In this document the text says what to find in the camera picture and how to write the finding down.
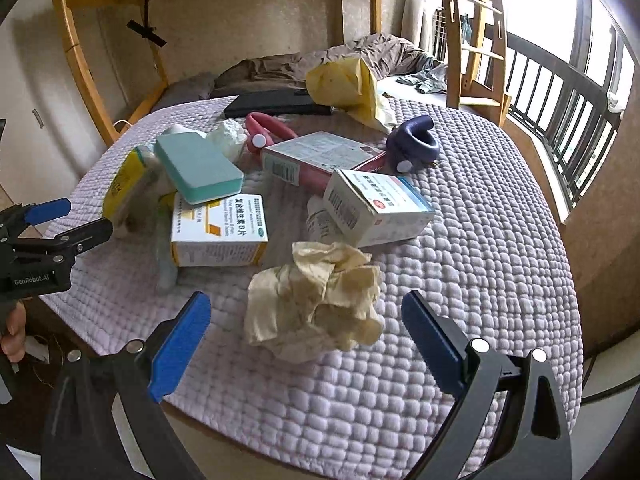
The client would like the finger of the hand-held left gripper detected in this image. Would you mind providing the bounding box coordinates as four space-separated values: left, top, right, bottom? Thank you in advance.
0 198 72 243
11 217 114 264

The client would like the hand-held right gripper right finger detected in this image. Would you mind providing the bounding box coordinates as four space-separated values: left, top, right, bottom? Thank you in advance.
401 290 573 480

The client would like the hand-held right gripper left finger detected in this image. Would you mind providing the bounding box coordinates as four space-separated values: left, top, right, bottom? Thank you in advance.
42 291 213 480

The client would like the beige paper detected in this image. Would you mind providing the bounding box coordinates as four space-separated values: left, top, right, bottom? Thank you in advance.
244 241 385 363

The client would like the teal box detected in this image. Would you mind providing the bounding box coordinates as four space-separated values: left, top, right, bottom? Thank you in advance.
154 132 244 206

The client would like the white box with blue label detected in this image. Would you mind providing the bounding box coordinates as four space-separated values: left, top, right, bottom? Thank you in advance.
323 169 435 248

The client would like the person's left hand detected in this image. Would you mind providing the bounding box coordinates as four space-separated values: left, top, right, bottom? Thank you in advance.
0 305 27 361

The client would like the yellow packet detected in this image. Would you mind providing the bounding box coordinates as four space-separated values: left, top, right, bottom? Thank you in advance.
102 147 166 238

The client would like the lavender quilted pad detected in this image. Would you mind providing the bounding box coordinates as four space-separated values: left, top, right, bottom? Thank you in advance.
37 95 585 480

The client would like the green capped bottle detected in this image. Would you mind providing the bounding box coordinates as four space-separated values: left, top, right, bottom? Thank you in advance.
155 195 182 291

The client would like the white box with orange stripe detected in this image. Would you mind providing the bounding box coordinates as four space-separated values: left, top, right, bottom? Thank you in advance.
170 194 269 267

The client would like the white pill bottle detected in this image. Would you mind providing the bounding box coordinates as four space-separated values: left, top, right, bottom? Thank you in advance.
306 195 346 243

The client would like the crumpled white tissue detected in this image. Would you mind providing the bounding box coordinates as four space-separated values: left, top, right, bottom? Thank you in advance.
206 120 249 163

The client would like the grey pillow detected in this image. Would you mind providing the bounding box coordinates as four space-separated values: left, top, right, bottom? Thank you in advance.
160 71 218 111

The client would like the pink cardboard box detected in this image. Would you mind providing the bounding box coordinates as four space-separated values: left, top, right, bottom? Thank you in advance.
261 131 388 196

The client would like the black flat case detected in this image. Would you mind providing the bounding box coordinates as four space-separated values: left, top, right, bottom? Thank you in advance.
223 89 333 120

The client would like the grey crumpled clothing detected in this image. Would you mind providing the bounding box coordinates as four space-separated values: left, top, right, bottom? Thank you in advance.
395 62 448 95

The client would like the yellow plastic bag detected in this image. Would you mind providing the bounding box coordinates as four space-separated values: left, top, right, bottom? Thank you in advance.
306 56 398 135

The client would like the brown rumpled blanket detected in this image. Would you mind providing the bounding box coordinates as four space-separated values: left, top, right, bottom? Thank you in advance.
212 34 448 101

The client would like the dark balcony railing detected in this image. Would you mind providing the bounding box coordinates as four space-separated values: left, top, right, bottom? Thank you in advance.
505 30 626 211

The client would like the wooden bed ladder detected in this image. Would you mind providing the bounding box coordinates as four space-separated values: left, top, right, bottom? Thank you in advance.
442 0 513 111

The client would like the white padded panel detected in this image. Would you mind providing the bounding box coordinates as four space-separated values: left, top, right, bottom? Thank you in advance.
402 0 446 56

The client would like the wooden bunk bed frame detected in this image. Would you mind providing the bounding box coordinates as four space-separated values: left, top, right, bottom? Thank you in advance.
50 0 513 148

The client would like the black wall bracket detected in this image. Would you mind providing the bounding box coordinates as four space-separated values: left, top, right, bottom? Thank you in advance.
126 0 168 48

